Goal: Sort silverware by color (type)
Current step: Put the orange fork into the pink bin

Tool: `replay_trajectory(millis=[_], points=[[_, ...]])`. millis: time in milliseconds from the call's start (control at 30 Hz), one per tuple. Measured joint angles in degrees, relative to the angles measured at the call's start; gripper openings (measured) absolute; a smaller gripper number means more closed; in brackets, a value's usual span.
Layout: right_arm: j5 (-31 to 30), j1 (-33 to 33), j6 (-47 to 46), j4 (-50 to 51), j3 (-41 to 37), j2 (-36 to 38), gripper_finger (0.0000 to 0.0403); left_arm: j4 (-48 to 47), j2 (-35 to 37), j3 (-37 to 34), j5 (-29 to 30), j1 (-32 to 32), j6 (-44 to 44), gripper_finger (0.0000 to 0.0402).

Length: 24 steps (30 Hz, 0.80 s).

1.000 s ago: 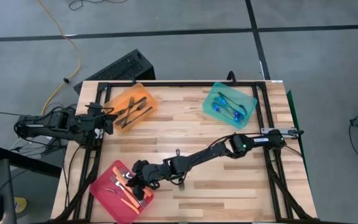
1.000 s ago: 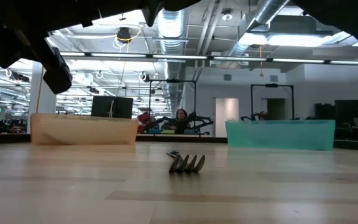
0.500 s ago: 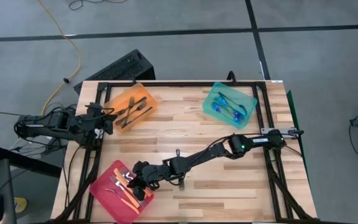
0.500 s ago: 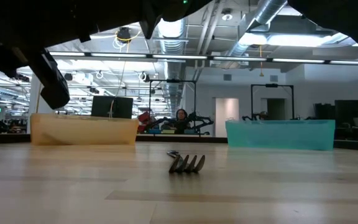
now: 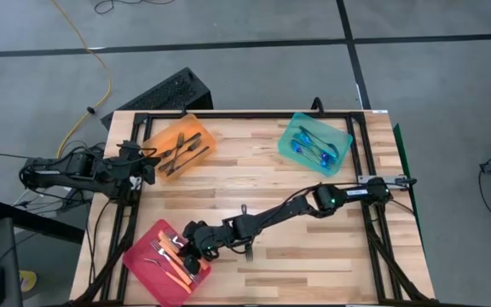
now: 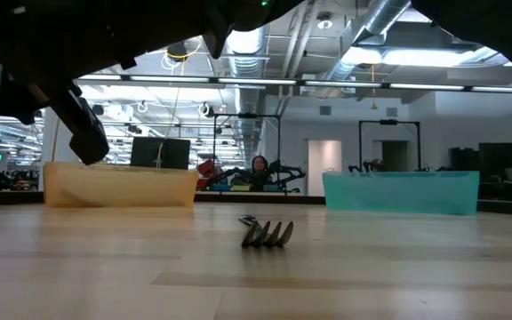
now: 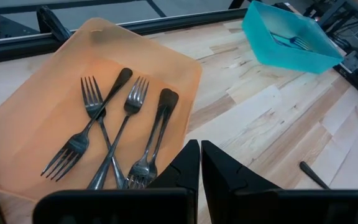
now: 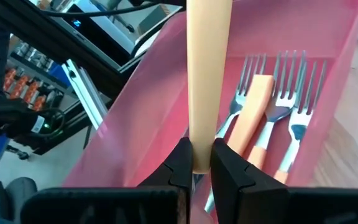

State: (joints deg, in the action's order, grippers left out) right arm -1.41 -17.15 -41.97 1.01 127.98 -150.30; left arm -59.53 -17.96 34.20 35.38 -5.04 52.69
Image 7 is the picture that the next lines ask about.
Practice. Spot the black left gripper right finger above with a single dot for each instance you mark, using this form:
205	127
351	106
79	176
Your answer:
275	207

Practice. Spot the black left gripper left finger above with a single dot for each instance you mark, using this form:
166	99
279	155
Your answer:
120	207

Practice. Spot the black metal fork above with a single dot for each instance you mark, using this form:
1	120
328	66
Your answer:
173	99
92	104
133	105
78	143
140	169
312	175

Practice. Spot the iridescent blue metal fork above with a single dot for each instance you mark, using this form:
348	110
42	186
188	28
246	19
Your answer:
280	42
301	43

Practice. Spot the orange translucent plastic bin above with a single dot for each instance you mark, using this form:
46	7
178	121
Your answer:
166	62

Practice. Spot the teal translucent plastic bin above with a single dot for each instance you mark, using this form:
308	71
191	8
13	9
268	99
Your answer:
269	53

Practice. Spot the black table edge clamp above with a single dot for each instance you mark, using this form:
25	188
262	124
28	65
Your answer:
53	25

